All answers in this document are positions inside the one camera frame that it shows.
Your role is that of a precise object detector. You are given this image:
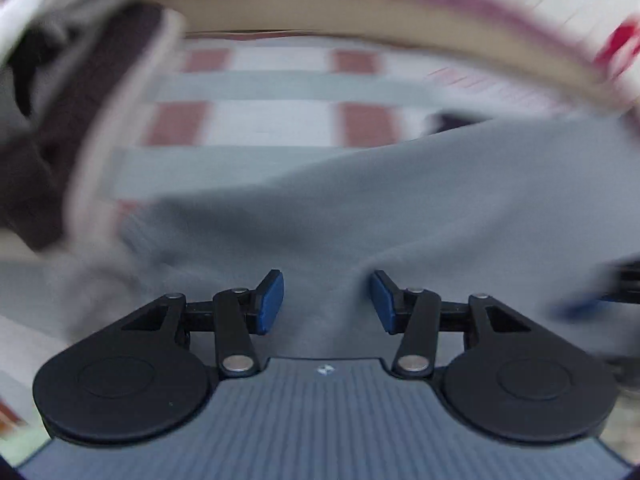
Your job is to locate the grey knit garment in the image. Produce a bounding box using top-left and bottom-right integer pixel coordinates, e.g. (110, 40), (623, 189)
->
(117, 117), (640, 361)

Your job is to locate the bear printed blanket purple trim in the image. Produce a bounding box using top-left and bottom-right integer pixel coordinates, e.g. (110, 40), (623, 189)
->
(145, 0), (640, 126)

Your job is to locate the red checked mat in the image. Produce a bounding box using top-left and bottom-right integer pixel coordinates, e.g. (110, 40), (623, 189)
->
(70, 35), (581, 231)

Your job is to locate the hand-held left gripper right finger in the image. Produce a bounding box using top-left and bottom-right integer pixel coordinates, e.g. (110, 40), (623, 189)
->
(370, 270), (532, 380)

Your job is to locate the dark cloth with pale edge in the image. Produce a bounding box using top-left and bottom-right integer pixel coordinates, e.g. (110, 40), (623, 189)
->
(0, 2), (186, 251)

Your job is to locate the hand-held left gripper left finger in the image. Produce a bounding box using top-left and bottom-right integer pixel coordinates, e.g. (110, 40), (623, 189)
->
(120, 269), (285, 378)

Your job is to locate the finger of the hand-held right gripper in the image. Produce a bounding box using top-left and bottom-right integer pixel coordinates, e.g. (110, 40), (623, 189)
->
(550, 256), (640, 321)

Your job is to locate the white cloth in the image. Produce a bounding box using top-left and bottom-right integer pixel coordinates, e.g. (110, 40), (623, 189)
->
(0, 0), (166, 61)

